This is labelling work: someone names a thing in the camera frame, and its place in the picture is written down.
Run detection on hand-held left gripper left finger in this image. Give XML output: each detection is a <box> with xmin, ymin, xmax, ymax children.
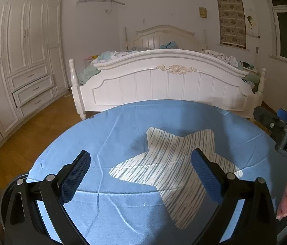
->
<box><xmin>4</xmin><ymin>150</ymin><xmax>92</xmax><ymax>245</ymax></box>

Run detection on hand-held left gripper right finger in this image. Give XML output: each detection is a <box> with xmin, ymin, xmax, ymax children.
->
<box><xmin>191</xmin><ymin>148</ymin><xmax>278</xmax><ymax>245</ymax></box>

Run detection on dark grey trash bin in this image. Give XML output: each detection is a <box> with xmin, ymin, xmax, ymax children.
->
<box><xmin>0</xmin><ymin>173</ymin><xmax>32</xmax><ymax>235</ymax></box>

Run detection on green cloth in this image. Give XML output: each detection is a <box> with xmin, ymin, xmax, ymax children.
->
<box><xmin>242</xmin><ymin>72</ymin><xmax>260</xmax><ymax>93</ymax></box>

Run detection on blue star print tablecloth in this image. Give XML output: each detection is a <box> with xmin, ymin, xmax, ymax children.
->
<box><xmin>28</xmin><ymin>99</ymin><xmax>287</xmax><ymax>245</ymax></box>

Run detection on white patterned bedding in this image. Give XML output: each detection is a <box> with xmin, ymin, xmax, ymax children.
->
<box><xmin>201</xmin><ymin>49</ymin><xmax>240</xmax><ymax>68</ymax></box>

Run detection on white wardrobe drawer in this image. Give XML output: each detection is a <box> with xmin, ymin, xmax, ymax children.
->
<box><xmin>8</xmin><ymin>65</ymin><xmax>50</xmax><ymax>90</ymax></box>
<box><xmin>19</xmin><ymin>89</ymin><xmax>58</xmax><ymax>117</ymax></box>
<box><xmin>12</xmin><ymin>76</ymin><xmax>55</xmax><ymax>107</ymax></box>

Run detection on window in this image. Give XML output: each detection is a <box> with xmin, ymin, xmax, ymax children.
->
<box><xmin>264</xmin><ymin>0</ymin><xmax>287</xmax><ymax>68</ymax></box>

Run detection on white wooden bed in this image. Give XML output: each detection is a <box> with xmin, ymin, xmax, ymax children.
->
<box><xmin>68</xmin><ymin>25</ymin><xmax>267</xmax><ymax>121</ymax></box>

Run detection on light green blanket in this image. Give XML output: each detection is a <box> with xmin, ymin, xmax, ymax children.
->
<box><xmin>78</xmin><ymin>64</ymin><xmax>101</xmax><ymax>85</ymax></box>

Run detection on patterned window blind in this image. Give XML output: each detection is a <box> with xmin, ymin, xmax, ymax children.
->
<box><xmin>216</xmin><ymin>0</ymin><xmax>247</xmax><ymax>49</ymax></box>

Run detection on blue cloth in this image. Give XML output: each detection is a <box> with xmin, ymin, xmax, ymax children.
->
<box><xmin>160</xmin><ymin>41</ymin><xmax>179</xmax><ymax>50</ymax></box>

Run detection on pale clothes pile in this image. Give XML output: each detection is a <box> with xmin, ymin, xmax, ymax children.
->
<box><xmin>92</xmin><ymin>50</ymin><xmax>144</xmax><ymax>64</ymax></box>

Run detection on white wardrobe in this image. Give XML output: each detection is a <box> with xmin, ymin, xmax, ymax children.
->
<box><xmin>0</xmin><ymin>0</ymin><xmax>69</xmax><ymax>160</ymax></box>

